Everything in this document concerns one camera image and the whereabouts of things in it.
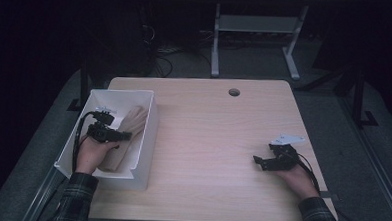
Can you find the grey metal desk frame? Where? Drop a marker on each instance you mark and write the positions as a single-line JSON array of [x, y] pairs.
[[256, 23]]

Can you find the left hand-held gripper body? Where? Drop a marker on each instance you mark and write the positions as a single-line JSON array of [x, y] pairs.
[[100, 131]]

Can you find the black metal stand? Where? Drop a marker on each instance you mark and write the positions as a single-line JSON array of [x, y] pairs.
[[83, 85], [358, 97]]

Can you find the white rectangular box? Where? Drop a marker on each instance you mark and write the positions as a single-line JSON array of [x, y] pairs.
[[117, 98]]

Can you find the person's right hand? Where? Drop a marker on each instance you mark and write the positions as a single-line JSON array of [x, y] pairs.
[[297, 183]]

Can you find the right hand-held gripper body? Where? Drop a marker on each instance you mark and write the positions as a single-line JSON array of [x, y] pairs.
[[283, 154]]

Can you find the beige fabric glove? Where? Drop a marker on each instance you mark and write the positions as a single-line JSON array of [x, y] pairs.
[[130, 124]]

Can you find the aluminium floor rail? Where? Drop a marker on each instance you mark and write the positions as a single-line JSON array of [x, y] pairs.
[[375, 165], [41, 197]]

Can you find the person's left hand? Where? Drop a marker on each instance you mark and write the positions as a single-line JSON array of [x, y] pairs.
[[90, 154]]

